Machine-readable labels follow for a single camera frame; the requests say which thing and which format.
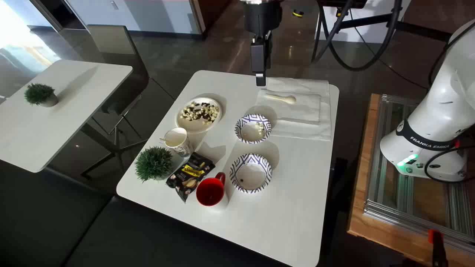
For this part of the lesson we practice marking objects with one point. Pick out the large white paper towel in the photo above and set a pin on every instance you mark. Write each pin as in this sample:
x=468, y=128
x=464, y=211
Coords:
x=323, y=130

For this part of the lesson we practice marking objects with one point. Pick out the cream plate with food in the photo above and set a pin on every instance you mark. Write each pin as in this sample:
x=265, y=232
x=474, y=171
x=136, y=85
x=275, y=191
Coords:
x=200, y=115

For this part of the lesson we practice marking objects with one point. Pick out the red mug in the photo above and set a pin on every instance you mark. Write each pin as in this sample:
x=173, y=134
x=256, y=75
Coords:
x=211, y=192

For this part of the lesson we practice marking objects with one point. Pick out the red clamp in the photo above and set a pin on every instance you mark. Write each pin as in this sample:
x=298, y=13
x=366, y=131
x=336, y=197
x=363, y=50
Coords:
x=439, y=251

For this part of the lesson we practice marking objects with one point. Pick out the white cup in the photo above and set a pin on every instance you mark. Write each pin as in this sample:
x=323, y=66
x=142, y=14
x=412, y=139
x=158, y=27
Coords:
x=176, y=139

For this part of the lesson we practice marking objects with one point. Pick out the small green plant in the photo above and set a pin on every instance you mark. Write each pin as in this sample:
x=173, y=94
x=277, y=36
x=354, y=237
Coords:
x=154, y=164

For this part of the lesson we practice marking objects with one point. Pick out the green plant on side table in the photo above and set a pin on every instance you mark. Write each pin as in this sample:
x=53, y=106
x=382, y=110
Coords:
x=39, y=94

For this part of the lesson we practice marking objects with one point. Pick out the blue patterned bowl far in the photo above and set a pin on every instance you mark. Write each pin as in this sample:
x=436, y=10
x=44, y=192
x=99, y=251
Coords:
x=253, y=128

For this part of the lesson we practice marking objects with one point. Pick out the black chair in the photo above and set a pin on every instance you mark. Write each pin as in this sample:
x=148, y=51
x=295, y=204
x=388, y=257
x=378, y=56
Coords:
x=125, y=81

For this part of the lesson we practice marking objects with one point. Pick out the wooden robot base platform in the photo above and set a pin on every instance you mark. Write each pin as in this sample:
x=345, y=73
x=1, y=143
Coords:
x=398, y=211

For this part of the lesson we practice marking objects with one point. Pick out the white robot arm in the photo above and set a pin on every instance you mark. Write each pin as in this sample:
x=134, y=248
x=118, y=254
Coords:
x=427, y=143

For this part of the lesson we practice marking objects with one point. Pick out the blue patterned bowl near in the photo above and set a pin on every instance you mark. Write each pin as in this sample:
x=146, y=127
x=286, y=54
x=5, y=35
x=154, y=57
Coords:
x=252, y=173

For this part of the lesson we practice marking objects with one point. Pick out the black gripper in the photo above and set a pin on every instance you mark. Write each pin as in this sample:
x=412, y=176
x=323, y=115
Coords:
x=262, y=17

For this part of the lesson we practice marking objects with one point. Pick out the blue patterned bowl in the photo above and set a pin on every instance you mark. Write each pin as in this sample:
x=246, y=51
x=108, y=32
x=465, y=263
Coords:
x=253, y=128
x=252, y=173

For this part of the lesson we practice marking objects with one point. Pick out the small folded paper towel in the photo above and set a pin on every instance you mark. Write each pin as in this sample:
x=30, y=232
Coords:
x=306, y=109

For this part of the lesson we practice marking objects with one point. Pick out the black snack packet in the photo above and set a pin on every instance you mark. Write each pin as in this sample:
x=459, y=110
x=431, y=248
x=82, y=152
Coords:
x=186, y=179

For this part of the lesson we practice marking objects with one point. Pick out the white side table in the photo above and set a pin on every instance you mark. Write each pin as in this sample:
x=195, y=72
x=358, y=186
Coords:
x=33, y=136

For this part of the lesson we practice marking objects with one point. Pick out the cream plastic spoon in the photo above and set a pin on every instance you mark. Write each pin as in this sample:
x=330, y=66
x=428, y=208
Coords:
x=287, y=100

